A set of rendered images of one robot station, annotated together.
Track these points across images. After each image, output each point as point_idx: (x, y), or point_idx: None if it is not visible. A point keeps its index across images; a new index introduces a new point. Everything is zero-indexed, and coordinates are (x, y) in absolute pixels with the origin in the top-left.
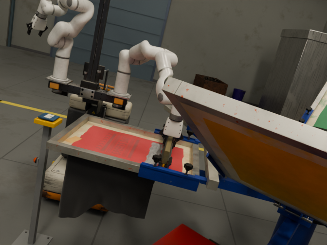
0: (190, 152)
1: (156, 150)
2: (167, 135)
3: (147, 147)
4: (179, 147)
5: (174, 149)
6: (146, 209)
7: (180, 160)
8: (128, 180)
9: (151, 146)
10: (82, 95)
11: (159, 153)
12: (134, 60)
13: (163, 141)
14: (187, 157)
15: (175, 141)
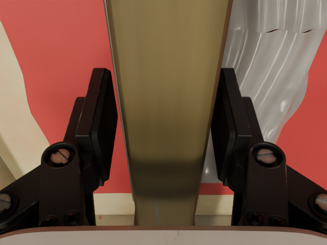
0: (21, 172)
1: (249, 85)
2: (254, 226)
3: (318, 110)
4: (99, 200)
5: (118, 161)
6: None
7: (15, 23)
8: None
9: (281, 136)
10: None
11: (228, 40)
12: None
13: (250, 121)
14: (5, 113)
15: (67, 155)
